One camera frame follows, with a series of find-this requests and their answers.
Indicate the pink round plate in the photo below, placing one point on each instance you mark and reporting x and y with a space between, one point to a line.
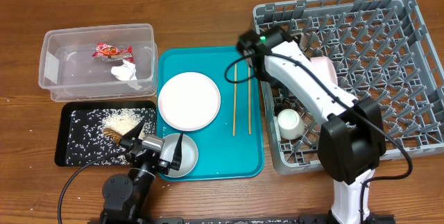
189 101

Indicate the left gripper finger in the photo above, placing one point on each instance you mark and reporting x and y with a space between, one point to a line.
177 154
134 133

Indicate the teal plastic tray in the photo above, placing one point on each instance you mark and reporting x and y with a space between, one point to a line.
220 155

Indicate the beige ceramic cup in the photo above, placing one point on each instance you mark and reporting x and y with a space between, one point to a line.
290 124

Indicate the pink bowl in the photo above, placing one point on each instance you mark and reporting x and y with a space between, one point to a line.
325 67

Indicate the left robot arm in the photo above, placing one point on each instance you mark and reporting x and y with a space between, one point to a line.
125 194

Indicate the clear plastic bin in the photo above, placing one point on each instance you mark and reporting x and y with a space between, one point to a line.
70 72

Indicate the rice and food scraps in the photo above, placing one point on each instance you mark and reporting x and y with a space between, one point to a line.
86 140

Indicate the black waste tray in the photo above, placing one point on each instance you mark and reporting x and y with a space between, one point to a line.
61 146

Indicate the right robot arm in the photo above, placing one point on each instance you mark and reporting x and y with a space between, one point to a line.
351 139

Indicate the wooden chopstick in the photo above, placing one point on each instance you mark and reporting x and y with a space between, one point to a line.
234 102
249 103

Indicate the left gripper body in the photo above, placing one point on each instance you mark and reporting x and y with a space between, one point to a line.
162 167

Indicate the red snack wrapper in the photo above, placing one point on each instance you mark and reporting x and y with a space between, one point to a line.
111 53

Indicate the white tissue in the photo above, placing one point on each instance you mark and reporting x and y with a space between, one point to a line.
126 72

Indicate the grey dish rack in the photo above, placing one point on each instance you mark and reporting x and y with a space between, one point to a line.
380 49

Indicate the grey bowl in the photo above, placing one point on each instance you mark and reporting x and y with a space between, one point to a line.
189 154

